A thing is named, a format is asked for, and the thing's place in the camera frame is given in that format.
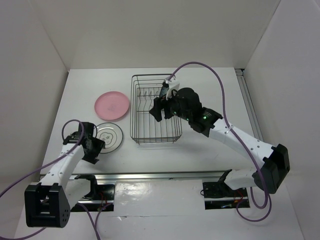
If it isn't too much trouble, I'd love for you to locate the pink plastic plate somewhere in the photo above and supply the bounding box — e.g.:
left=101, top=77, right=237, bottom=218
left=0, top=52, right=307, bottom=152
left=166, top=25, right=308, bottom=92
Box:
left=94, top=91, right=130, bottom=121

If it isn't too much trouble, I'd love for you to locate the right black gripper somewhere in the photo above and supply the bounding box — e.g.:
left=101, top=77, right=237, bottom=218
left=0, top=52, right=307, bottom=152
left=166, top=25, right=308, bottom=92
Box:
left=149, top=87, right=192, bottom=122

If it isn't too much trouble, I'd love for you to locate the metal wire dish rack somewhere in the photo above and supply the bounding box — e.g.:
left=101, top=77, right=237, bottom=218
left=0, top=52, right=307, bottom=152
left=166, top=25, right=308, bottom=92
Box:
left=130, top=73, right=183, bottom=145

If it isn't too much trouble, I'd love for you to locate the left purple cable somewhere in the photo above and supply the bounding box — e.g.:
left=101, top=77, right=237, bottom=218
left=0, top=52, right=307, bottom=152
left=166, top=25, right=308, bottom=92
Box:
left=0, top=119, right=115, bottom=240

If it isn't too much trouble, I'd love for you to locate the white plate with dark rim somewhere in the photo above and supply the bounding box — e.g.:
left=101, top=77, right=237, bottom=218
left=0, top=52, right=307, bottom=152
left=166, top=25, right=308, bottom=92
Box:
left=97, top=122, right=124, bottom=154

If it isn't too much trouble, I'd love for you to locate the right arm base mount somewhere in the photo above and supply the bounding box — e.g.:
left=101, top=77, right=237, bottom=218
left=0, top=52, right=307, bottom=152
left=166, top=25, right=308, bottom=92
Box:
left=200, top=182, right=250, bottom=210

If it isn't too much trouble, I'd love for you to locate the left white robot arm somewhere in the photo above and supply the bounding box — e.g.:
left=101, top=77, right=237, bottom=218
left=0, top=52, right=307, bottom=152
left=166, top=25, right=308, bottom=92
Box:
left=24, top=122, right=105, bottom=228

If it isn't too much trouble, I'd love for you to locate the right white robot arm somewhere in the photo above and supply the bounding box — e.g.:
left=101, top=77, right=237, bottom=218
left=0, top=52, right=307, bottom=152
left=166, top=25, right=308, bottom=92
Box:
left=149, top=87, right=290, bottom=196

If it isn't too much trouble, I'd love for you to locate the aluminium front rail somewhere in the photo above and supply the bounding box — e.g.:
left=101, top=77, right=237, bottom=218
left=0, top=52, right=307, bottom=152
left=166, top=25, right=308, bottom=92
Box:
left=38, top=170, right=247, bottom=183

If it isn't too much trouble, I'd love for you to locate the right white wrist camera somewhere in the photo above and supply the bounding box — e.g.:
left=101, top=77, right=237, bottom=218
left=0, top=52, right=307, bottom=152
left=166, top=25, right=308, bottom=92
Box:
left=164, top=76, right=180, bottom=100

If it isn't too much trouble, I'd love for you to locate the aluminium side rail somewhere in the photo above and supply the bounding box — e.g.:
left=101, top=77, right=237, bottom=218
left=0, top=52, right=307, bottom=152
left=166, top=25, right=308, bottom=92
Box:
left=234, top=68, right=264, bottom=141

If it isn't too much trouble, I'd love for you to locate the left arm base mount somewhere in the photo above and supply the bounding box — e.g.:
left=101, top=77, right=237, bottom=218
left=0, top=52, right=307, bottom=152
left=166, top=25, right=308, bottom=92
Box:
left=71, top=174, right=116, bottom=212

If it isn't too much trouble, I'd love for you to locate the blue floral ceramic plate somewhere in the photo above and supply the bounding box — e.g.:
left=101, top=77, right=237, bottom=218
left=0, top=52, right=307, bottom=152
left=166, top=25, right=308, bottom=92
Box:
left=159, top=82, right=169, bottom=98

